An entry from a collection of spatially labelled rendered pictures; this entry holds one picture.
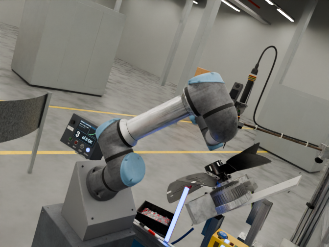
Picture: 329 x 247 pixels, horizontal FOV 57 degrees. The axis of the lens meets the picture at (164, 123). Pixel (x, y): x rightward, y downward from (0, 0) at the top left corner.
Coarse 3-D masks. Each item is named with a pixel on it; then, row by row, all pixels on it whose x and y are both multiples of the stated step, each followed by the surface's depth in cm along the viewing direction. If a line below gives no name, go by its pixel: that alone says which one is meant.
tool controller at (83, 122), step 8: (72, 120) 182; (80, 120) 181; (88, 120) 183; (72, 128) 182; (80, 128) 179; (88, 128) 177; (96, 128) 175; (64, 136) 183; (72, 136) 181; (80, 136) 178; (88, 136) 176; (72, 144) 180; (80, 144) 177; (88, 144) 175; (96, 144) 173; (80, 152) 176; (88, 152) 174; (96, 152) 176
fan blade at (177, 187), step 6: (168, 186) 205; (174, 186) 200; (180, 186) 197; (192, 186) 192; (198, 186) 190; (174, 192) 195; (180, 192) 193; (168, 198) 192; (174, 198) 190; (180, 198) 189
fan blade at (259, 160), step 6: (234, 156) 171; (240, 156) 169; (246, 156) 168; (252, 156) 167; (258, 156) 166; (228, 162) 181; (234, 162) 179; (240, 162) 177; (246, 162) 175; (252, 162) 174; (258, 162) 173; (264, 162) 172; (270, 162) 172; (240, 168) 182; (246, 168) 180
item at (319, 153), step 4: (320, 144) 186; (324, 144) 185; (324, 148) 181; (328, 148) 180; (316, 152) 187; (320, 152) 183; (324, 152) 180; (328, 152) 180; (324, 156) 181; (328, 156) 181
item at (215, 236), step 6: (216, 234) 143; (228, 234) 146; (210, 240) 142; (216, 240) 140; (222, 240) 140; (228, 240) 141; (234, 240) 143; (210, 246) 142; (228, 246) 137; (234, 246) 138; (240, 246) 140; (246, 246) 142
